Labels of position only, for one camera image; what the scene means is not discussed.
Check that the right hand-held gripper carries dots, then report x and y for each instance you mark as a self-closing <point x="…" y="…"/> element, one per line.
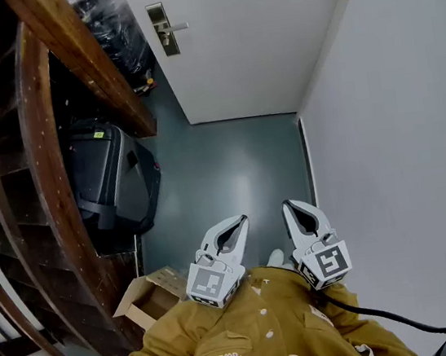
<point x="327" y="263"/>

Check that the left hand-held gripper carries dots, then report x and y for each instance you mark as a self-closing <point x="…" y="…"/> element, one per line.
<point x="211" y="281"/>

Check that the white door with handle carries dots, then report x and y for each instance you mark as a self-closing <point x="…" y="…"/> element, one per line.
<point x="254" y="45"/>

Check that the person's white shoe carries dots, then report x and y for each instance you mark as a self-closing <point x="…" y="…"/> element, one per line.
<point x="276" y="257"/>

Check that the open cardboard box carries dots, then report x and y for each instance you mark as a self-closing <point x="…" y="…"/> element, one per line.
<point x="153" y="298"/>

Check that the person's mustard jacket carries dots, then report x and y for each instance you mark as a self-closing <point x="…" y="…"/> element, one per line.
<point x="279" y="342"/>

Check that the black hard case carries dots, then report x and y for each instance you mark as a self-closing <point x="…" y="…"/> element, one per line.
<point x="111" y="176"/>

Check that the small red yellow tool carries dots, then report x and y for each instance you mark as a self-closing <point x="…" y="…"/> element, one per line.
<point x="147" y="86"/>

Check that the dark wooden staircase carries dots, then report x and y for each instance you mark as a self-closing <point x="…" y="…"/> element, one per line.
<point x="24" y="201"/>

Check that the metal tray with food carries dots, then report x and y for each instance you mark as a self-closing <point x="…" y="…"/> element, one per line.
<point x="160" y="15"/>

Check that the black plastic-wrapped equipment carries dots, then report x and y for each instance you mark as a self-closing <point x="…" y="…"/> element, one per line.
<point x="116" y="31"/>

